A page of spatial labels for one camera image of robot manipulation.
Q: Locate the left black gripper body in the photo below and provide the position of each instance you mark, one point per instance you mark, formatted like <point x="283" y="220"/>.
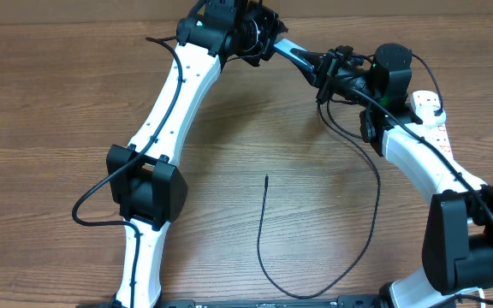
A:
<point x="258" y="31"/>

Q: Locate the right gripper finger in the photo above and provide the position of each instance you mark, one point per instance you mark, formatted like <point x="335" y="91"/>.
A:
<point x="312" y="57"/>
<point x="313" y="74"/>

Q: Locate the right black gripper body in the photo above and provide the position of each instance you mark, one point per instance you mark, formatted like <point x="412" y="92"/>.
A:
<point x="334" y="66"/>

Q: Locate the blue screen smartphone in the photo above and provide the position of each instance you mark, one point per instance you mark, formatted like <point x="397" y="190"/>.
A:
<point x="283" y="47"/>

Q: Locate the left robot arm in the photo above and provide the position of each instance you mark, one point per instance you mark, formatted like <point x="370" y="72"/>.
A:
<point x="147" y="184"/>

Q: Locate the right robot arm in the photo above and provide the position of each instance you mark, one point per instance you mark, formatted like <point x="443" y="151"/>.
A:
<point x="408" y="129"/>

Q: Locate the white charger plug adapter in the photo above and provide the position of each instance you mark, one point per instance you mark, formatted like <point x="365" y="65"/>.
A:
<point x="429" y="117"/>

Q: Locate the white power strip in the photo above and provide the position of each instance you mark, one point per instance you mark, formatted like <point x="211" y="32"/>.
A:
<point x="425" y="105"/>

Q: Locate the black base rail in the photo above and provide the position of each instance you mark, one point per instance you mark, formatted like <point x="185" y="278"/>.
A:
<point x="272" y="303"/>

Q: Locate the cardboard wall panel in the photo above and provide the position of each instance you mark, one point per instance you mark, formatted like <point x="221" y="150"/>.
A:
<point x="22" y="12"/>

